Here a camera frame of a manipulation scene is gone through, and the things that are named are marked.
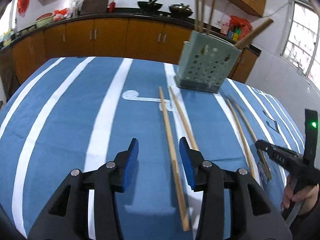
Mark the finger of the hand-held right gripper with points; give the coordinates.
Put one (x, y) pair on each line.
(262, 145)

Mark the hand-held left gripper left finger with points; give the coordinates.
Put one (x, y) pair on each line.
(131, 160)

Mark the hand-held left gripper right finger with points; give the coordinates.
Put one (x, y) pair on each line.
(187, 162)

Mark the green perforated utensil holder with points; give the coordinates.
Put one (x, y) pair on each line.
(207, 65)

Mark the person's right hand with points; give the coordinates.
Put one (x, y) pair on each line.
(306, 196)

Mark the blue white striped tablecloth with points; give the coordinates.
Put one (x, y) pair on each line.
(75, 130)

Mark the barred window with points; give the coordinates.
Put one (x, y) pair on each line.
(300, 37)

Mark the pink bottle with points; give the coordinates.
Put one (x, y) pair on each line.
(225, 30)

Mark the wooden base cabinets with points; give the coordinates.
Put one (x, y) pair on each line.
(112, 37)

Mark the red crumpled plastic bag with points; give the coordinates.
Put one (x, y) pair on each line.
(238, 21)

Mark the black kitchen countertop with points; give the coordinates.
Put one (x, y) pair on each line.
(130, 13)

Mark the dark cloth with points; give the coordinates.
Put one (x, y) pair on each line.
(8, 75)

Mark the black lidded wok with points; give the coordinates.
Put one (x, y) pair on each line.
(180, 10)

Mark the red glass bottle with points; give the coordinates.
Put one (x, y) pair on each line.
(112, 6)

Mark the black open wok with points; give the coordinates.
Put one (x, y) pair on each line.
(150, 5)

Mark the dark wooden cutting board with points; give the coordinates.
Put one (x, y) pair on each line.
(95, 5)

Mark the clear plastic bag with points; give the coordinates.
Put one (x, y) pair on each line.
(76, 7)

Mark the red white plastic bag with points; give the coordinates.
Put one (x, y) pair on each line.
(61, 13)

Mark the green plastic basin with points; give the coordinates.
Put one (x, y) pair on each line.
(44, 23)

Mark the red plastic basin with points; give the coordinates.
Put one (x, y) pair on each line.
(44, 17)

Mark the yellow detergent bottle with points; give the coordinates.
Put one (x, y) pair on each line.
(7, 38)

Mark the red hanging plastic bag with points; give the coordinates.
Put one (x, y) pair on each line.
(24, 3)

